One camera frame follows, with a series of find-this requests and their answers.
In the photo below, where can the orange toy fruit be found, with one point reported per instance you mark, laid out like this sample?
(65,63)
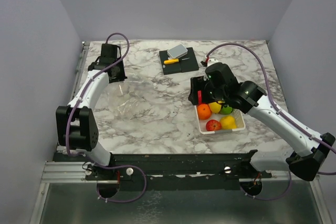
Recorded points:
(204,112)

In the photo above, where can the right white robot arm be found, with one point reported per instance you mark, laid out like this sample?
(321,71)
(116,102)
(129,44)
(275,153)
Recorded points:
(309,148)

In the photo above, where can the green toy fruit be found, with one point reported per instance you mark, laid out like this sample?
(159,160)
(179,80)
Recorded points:
(226,110)

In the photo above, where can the yellow handled knife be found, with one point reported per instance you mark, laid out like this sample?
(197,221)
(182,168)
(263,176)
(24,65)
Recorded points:
(172,61)

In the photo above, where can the grey white rectangular box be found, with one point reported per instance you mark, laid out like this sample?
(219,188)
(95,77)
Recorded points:
(177,52)

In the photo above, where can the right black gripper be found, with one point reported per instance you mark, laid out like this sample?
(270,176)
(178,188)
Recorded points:
(197,83)

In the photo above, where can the white perforated plastic basket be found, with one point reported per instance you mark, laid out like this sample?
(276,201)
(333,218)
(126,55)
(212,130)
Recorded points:
(218,117)

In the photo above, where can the red toy apple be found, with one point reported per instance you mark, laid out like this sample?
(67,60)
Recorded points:
(199,96)

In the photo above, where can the yellow toy pear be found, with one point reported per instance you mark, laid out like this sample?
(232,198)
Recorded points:
(228,122)

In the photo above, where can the black cutting board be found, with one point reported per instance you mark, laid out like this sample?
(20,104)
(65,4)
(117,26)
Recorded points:
(188,64)

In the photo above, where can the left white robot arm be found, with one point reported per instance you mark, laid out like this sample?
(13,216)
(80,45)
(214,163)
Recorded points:
(76,126)

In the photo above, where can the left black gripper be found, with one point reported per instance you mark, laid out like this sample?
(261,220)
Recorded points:
(123,75)

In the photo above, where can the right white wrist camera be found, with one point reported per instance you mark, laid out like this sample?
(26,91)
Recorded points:
(209,61)

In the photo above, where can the clear zip top bag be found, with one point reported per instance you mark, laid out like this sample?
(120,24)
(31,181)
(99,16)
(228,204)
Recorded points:
(122,99)

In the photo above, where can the yellow toy mango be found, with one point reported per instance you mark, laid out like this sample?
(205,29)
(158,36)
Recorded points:
(215,107)

